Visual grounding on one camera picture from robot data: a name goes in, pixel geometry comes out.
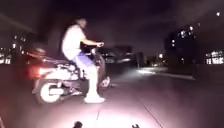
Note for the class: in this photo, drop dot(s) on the low lit building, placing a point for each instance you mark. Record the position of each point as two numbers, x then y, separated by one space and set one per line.
118 55

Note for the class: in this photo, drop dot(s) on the person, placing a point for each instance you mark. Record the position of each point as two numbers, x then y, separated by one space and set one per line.
78 46

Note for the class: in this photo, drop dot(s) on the dark paved road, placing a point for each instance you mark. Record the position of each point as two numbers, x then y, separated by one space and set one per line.
140 100

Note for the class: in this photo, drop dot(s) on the motor scooter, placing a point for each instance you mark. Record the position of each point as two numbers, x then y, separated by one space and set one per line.
63 81

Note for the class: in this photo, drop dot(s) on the robot's own part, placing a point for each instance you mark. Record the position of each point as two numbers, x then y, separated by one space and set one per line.
135 126
77 125

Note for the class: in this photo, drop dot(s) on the tall dark building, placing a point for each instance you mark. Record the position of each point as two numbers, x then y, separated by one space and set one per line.
196 45

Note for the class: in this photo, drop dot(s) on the building with lit windows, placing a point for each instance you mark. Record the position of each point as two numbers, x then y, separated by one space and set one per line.
11 46

